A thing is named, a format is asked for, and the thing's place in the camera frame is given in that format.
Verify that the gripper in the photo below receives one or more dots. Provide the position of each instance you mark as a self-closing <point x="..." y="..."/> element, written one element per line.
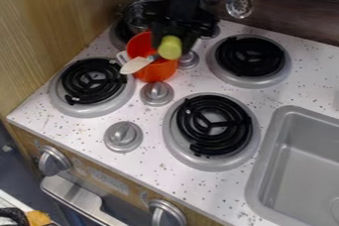
<point x="185" y="18"/>

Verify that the yellow bottle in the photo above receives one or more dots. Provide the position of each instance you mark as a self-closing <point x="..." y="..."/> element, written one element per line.
<point x="170" y="48"/>

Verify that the orange pot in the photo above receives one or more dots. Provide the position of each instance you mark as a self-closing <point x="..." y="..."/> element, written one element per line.
<point x="154" y="70"/>

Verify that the white spatula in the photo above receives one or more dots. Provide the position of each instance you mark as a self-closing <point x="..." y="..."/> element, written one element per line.
<point x="134" y="65"/>

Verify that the toy stove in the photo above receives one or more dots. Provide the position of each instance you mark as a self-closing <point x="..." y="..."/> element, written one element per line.
<point x="229" y="131"/>

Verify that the toy sink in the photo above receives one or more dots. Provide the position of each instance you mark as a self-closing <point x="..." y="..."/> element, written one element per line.
<point x="300" y="170"/>

